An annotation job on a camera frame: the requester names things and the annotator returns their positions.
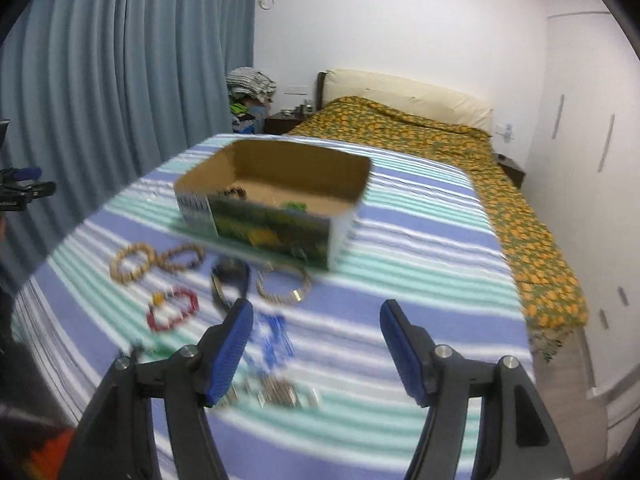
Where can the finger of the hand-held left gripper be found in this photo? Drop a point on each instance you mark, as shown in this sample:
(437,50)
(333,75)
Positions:
(27,173)
(42,190)

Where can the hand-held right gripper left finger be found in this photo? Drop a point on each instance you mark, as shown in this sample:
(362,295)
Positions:
(232,355)

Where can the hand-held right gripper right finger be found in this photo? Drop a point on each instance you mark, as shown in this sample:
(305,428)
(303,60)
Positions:
(402,355)

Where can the silver metal jewelry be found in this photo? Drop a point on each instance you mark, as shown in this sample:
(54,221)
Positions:
(280,392)

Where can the printed cardboard box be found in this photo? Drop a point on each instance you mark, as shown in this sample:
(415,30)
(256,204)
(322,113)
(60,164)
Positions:
(270,230)

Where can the green jewelry piece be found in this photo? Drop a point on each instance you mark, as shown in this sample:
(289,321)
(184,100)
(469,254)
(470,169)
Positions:
(295,206)

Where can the gold bangle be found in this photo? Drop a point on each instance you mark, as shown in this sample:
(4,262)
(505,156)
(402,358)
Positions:
(296,296)

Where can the black wristwatch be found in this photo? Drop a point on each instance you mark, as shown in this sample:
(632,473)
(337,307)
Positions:
(230,267)

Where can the blue-grey curtain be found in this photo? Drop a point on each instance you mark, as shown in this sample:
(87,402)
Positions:
(125,70)

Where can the orange floral bedspread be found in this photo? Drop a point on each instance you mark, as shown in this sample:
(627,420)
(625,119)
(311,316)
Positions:
(450,150)

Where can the dark wooden nightstand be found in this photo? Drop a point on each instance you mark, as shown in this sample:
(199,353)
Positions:
(511,170)
(280,122)

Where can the white wardrobe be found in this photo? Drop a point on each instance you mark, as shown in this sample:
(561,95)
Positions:
(580,210)

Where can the pile of clothes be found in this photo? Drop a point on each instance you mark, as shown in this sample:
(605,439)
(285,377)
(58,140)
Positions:
(250,85)

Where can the cream padded headboard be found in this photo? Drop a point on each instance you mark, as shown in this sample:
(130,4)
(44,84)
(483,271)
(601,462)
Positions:
(410,92)

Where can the white wall fixture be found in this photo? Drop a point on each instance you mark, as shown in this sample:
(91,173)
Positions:
(508,132)

